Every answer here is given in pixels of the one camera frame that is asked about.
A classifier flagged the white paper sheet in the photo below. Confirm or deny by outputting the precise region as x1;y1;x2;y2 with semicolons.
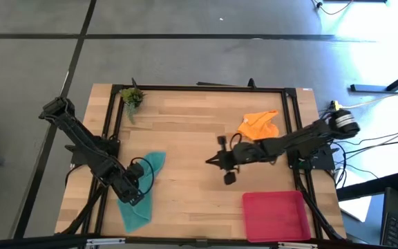
338;194;373;223

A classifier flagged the black left wrist camera cable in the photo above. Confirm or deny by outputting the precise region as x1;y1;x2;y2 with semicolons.
129;156;155;196

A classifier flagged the orange microfiber towel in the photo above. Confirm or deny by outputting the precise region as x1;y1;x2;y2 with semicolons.
237;109;280;141

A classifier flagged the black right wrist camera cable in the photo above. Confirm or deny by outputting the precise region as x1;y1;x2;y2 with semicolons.
229;132;243;148

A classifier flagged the black cable with plug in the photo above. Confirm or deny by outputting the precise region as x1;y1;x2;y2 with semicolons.
310;0;354;17

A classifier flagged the teal microfiber towel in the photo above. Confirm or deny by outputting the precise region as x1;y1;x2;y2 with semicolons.
117;151;167;234

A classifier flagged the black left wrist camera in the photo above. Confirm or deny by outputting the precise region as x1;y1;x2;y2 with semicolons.
126;161;146;180

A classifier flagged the black desk edge bar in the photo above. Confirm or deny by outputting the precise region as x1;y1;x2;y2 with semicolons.
336;172;398;202

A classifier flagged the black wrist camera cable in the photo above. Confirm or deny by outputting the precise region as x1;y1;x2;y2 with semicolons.
129;156;155;196
229;132;243;148

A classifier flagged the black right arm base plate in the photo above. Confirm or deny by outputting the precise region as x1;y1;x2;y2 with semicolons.
285;142;341;172

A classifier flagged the pink plastic basket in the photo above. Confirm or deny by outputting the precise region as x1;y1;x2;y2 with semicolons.
241;190;312;243

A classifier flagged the black aluminium table frame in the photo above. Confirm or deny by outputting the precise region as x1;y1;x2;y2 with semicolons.
59;82;347;242

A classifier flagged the beige cable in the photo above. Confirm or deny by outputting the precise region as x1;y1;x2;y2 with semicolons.
339;84;398;111

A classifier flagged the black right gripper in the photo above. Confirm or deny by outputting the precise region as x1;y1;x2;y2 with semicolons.
205;136;267;186

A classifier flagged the black desk foot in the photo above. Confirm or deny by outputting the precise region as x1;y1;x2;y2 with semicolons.
350;64;398;95

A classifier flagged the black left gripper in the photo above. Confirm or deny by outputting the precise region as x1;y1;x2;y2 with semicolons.
115;172;147;208

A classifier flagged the small green potted plant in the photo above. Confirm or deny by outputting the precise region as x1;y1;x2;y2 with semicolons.
120;86;147;125

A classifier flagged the black rig crossbar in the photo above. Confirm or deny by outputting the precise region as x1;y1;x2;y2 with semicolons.
0;234;393;249

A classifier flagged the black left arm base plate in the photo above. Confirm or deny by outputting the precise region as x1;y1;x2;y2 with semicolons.
64;137;122;167

